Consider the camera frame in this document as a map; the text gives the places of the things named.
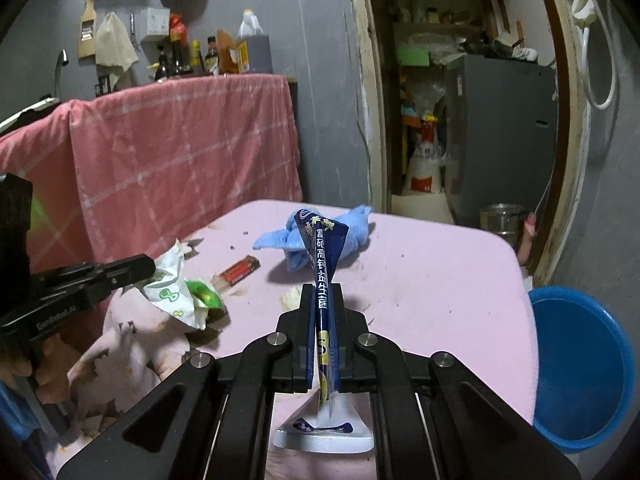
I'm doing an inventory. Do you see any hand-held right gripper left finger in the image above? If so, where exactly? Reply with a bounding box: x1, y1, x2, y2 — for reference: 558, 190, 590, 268
55, 284, 321, 480

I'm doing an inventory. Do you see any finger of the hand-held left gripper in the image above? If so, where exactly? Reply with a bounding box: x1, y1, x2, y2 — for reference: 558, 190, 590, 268
30, 254, 157, 306

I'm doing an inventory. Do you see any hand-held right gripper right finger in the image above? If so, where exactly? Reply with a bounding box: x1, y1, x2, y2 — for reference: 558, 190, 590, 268
332, 284, 583, 480

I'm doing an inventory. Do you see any green and white wrapper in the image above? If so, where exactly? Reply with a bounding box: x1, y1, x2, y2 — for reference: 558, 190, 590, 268
142, 239, 226, 332

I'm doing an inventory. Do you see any dark blue milk pouch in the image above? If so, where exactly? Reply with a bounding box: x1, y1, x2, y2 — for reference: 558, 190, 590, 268
272, 208, 376, 456

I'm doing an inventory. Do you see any red chopstick packet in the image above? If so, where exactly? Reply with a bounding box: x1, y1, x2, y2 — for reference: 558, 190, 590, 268
213, 256, 261, 292

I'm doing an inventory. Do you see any blue cloth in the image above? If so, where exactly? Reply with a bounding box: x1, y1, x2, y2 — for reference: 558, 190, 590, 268
252, 204, 376, 274

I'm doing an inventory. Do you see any blue plastic bucket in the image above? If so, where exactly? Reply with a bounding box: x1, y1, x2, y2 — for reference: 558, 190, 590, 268
527, 286, 637, 454

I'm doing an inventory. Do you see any person's left hand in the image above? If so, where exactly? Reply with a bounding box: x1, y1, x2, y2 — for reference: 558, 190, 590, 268
0, 332, 69, 389

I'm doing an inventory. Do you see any pink floral tablecloth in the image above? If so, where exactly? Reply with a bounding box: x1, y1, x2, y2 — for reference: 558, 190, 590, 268
37, 199, 540, 480

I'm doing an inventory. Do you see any pink checked cloth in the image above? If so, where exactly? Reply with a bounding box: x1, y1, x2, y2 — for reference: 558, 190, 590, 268
0, 72, 305, 283

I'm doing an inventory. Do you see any red and white sack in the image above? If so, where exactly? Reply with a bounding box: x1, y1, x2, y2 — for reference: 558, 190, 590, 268
402, 120, 446, 196

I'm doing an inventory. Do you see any steel pot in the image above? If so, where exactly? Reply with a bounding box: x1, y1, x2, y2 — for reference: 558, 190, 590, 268
479, 203, 526, 239

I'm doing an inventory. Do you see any steel faucet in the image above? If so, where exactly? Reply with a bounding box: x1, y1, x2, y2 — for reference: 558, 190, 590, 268
52, 49, 70, 99

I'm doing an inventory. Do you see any pink object by door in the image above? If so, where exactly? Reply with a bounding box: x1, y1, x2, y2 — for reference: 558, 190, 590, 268
517, 212, 539, 266

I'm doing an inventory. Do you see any hanging beige cloth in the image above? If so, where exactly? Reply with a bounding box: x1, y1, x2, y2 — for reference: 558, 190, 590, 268
94, 11, 140, 91

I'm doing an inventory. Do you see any grey refrigerator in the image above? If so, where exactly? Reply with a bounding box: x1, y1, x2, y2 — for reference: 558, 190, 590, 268
444, 55, 559, 229

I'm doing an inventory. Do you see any large cooking oil bottle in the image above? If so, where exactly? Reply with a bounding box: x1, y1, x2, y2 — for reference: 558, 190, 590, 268
235, 8, 274, 75

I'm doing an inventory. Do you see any black wok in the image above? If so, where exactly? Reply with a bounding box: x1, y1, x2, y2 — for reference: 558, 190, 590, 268
459, 35, 507, 59

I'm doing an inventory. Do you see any wooden shelf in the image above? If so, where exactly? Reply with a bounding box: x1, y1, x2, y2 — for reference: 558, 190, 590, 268
390, 0, 501, 56

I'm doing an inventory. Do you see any wooden door frame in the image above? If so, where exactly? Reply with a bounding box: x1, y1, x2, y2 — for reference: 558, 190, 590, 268
349, 0, 597, 282

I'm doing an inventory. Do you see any grey wall box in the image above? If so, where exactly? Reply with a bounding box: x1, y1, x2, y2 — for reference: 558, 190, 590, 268
138, 6, 174, 44

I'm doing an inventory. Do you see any white hose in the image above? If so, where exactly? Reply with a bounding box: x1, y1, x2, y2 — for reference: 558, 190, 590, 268
579, 10, 619, 111

